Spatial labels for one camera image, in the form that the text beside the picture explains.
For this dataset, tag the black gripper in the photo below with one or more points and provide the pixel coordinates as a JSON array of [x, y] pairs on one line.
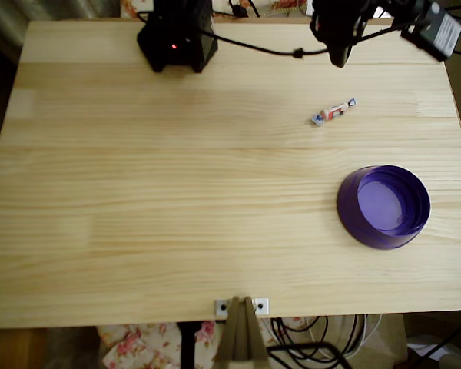
[[337, 47]]

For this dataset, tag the candy white red blue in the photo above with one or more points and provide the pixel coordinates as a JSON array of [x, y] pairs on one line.
[[334, 112]]

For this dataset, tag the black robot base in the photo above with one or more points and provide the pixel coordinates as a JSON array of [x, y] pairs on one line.
[[173, 54]]

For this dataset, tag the purple round bowl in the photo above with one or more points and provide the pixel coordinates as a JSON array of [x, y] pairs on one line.
[[384, 207]]

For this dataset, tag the patterned fabric with trim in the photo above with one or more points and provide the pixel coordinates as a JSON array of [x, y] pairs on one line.
[[284, 7]]

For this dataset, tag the black table leg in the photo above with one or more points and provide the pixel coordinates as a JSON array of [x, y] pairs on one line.
[[186, 346]]

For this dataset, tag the floral pink cloth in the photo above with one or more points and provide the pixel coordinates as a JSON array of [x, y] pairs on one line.
[[138, 346]]

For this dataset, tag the black camera box white label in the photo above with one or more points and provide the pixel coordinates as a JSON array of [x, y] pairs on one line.
[[434, 32]]

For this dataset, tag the silver metal bracket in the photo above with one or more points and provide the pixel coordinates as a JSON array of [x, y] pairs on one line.
[[262, 306]]

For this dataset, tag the metal table clamp bracket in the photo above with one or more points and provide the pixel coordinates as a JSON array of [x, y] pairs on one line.
[[240, 338]]

